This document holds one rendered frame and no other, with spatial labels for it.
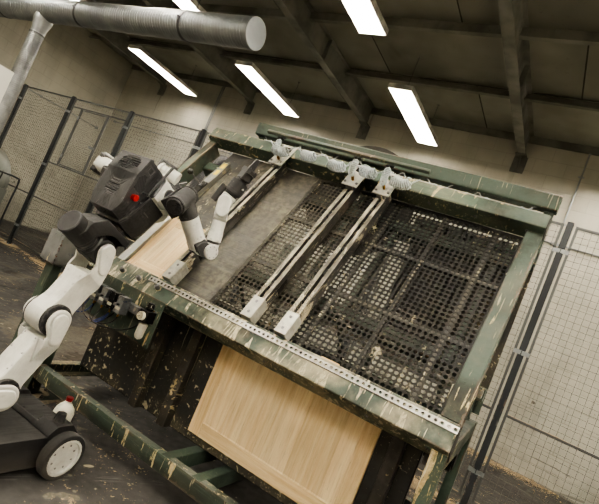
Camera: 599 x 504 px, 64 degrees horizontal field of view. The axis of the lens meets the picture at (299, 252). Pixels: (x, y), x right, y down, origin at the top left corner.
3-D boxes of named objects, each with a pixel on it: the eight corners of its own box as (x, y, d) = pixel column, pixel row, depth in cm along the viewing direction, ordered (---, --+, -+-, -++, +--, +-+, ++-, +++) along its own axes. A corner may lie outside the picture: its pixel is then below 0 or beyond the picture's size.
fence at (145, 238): (120, 262, 273) (117, 257, 270) (225, 167, 322) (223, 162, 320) (126, 265, 270) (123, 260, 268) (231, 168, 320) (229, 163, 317)
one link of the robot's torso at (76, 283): (35, 332, 196) (104, 238, 210) (12, 316, 204) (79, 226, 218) (62, 343, 209) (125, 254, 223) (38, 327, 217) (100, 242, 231)
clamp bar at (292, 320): (272, 336, 224) (262, 305, 206) (387, 186, 286) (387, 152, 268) (290, 345, 219) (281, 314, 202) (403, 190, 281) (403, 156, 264)
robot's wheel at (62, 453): (43, 491, 200) (40, 454, 192) (36, 484, 202) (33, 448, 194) (86, 462, 216) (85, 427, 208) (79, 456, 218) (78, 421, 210)
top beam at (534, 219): (211, 146, 342) (207, 134, 335) (220, 139, 347) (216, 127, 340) (542, 242, 240) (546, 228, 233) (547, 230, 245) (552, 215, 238)
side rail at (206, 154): (97, 255, 289) (88, 242, 281) (213, 153, 346) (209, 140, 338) (103, 258, 286) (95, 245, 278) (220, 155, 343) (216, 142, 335)
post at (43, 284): (-13, 392, 254) (46, 261, 258) (-2, 392, 259) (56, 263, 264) (-6, 397, 251) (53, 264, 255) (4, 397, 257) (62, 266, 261)
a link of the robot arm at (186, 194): (190, 223, 220) (181, 195, 214) (173, 224, 223) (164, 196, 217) (201, 213, 230) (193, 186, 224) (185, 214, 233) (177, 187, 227)
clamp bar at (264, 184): (163, 282, 257) (147, 251, 240) (287, 158, 319) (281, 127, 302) (176, 289, 252) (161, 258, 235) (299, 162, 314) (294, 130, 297)
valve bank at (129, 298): (61, 308, 249) (80, 265, 251) (84, 311, 262) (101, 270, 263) (126, 347, 226) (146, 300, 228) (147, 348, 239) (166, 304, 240)
